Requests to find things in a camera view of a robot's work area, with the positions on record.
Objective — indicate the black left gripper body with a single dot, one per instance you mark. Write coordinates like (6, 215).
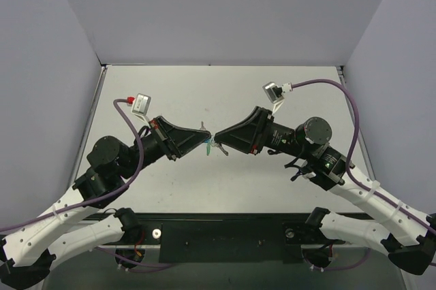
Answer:
(163, 139)

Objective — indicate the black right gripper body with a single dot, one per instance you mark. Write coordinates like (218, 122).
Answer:
(262, 131)

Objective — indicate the green plastic key tag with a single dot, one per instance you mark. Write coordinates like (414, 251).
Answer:
(209, 147)

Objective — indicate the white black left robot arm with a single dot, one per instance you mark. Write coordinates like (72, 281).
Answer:
(29, 254)

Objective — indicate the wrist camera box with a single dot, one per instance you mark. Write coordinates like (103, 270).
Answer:
(273, 92)
(140, 105)

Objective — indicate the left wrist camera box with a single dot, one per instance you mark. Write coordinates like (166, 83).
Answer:
(140, 105)

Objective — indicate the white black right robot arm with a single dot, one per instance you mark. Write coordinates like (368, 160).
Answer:
(403, 234)

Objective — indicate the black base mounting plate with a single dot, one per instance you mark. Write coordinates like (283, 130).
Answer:
(228, 238)

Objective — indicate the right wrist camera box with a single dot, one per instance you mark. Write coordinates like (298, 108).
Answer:
(273, 92)

